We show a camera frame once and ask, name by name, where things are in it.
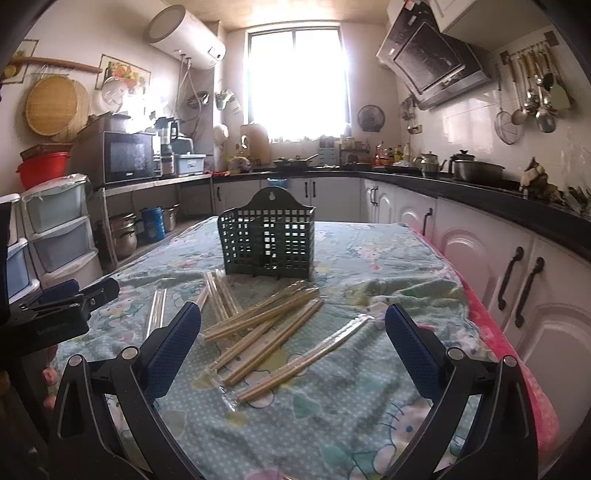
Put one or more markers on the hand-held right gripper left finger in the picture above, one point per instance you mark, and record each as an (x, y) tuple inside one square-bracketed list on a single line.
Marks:
[(178, 341)]

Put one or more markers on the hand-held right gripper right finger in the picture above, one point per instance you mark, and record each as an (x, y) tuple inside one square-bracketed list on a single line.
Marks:
[(411, 350)]

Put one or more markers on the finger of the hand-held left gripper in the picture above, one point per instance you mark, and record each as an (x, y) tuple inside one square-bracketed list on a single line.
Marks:
[(99, 290), (60, 290)]

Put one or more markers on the pile of bamboo chopsticks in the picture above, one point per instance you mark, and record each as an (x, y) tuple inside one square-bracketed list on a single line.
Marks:
[(258, 323)]

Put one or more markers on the green plastic utensil basket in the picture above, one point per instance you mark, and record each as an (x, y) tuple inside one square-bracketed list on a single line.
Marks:
[(240, 258)]

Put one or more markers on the person's left hand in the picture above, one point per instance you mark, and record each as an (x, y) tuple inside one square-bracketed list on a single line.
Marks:
[(49, 374)]

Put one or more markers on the plastic drawer unit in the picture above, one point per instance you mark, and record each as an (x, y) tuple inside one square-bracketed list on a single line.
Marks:
[(60, 230)]

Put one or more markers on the steel stock pot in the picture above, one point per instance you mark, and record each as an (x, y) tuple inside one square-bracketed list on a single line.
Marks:
[(122, 235)]

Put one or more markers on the blue canister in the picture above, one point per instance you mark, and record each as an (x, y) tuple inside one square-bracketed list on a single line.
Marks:
[(152, 224)]

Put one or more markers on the cartoon printed light-blue sheet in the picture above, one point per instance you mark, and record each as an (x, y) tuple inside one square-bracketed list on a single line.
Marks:
[(323, 429)]

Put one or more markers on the red plastic basin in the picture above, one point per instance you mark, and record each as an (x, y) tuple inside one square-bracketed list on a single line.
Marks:
[(41, 170)]

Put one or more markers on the pink blanket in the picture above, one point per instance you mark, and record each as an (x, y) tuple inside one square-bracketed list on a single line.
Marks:
[(535, 397)]

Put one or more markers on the black microwave oven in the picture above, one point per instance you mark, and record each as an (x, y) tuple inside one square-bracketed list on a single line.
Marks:
[(124, 157)]

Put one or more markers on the blue plastic bin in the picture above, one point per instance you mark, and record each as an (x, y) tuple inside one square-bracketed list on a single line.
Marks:
[(190, 164)]

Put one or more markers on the black blender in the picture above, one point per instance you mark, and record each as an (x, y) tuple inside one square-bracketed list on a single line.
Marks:
[(166, 143)]

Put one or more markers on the black kitchen countertop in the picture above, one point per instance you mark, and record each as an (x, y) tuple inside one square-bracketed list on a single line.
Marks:
[(485, 194)]

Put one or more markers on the round bamboo tray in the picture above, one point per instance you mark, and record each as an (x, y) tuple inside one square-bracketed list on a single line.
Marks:
[(51, 106)]

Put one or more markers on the steel kettle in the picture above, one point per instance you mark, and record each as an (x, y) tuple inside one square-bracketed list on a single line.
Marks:
[(428, 165)]

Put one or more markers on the blue hanging cabinet bin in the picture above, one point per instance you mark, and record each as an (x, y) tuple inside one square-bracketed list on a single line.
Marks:
[(278, 183)]

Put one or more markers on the large steel pot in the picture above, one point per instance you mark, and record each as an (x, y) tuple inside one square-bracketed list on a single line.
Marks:
[(478, 170)]

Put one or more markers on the clear round plastic cover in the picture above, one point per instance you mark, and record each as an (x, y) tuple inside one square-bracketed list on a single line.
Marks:
[(111, 94)]

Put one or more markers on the group of condiment bottles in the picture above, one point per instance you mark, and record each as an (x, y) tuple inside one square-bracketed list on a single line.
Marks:
[(392, 154)]

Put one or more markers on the black frying pan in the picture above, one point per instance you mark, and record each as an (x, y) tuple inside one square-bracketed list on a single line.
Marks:
[(293, 162)]

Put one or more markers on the beige thermos jug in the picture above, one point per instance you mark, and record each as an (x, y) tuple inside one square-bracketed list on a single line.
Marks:
[(256, 141)]

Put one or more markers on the small light-blue drawer organizer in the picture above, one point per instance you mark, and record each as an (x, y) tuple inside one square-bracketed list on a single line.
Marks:
[(328, 150)]

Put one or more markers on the long wooden rolling pin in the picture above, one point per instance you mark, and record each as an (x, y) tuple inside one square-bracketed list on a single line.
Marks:
[(55, 63)]

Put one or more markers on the white cylindrical water heater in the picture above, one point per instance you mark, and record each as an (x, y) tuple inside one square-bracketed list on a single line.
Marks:
[(184, 37)]

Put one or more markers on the kitchen window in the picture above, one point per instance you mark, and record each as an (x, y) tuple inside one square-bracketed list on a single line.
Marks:
[(295, 83)]

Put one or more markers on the row of hanging steel ladles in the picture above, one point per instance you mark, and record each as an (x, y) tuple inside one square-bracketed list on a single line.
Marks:
[(542, 92)]

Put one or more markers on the black glass range hood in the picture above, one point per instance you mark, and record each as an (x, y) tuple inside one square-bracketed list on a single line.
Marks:
[(429, 60)]

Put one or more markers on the fruit wall poster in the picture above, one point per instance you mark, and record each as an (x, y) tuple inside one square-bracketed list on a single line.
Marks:
[(134, 74)]

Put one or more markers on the wall socket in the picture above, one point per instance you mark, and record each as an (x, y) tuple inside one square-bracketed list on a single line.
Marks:
[(415, 129)]

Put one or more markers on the green wall-mounted holder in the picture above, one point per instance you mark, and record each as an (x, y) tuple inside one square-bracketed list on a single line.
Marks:
[(225, 99)]

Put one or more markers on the small wall fan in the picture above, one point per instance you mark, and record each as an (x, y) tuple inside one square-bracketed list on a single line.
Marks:
[(371, 117)]

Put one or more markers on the white wall cabinet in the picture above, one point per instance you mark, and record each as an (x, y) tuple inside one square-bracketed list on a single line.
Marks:
[(489, 18)]

